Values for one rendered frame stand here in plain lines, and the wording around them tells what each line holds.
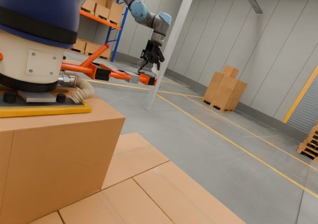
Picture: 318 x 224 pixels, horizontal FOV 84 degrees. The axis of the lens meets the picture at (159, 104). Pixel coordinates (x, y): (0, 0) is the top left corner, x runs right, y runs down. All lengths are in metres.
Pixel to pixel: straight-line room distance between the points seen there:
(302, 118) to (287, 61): 2.55
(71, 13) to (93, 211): 0.76
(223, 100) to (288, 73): 3.47
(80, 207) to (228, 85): 6.83
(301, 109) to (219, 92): 3.53
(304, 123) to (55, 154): 9.13
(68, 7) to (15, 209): 0.63
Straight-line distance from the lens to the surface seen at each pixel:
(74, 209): 0.91
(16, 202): 0.76
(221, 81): 7.44
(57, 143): 0.66
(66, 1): 0.62
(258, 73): 9.89
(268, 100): 9.63
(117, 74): 0.88
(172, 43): 3.68
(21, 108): 0.63
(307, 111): 9.32
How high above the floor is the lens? 1.25
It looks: 16 degrees down
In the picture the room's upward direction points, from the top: 22 degrees clockwise
